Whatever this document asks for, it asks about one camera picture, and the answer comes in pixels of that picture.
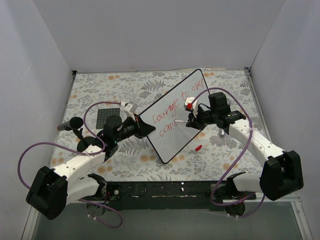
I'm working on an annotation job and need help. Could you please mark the white marker pen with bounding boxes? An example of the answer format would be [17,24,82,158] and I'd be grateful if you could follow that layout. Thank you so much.
[174,119,188,123]

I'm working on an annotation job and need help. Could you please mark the white board with black frame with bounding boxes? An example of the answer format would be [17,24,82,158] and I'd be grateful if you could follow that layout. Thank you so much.
[140,69,208,164]

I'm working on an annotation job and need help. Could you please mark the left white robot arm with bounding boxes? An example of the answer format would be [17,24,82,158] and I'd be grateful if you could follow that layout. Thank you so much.
[26,115,156,220]

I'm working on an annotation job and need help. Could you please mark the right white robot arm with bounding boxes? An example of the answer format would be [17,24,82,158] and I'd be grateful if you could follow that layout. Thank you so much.
[184,92,304,201]

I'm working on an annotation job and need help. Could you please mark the silver microphone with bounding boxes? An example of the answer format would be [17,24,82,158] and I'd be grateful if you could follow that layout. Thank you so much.
[219,129,226,138]

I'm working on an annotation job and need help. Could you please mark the floral patterned table mat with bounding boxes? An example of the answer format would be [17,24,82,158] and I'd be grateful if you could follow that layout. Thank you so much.
[64,69,265,182]

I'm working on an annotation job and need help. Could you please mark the dark grey studded baseplate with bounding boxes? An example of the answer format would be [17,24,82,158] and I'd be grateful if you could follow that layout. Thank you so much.
[95,108,120,130]

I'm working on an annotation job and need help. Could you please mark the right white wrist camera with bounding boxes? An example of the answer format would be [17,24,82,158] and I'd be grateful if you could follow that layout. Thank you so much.
[184,97,199,117]

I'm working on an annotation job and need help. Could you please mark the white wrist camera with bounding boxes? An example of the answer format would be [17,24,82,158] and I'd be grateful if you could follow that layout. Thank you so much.
[120,101,138,120]
[184,97,199,117]

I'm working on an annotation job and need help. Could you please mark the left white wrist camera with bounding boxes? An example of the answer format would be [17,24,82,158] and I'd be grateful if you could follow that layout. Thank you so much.
[120,101,138,120]

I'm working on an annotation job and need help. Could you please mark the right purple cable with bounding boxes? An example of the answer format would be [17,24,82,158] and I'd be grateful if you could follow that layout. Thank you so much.
[191,87,266,218]

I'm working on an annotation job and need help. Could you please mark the black front mounting rail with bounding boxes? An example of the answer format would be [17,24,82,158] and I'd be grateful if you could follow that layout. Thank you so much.
[102,180,246,216]

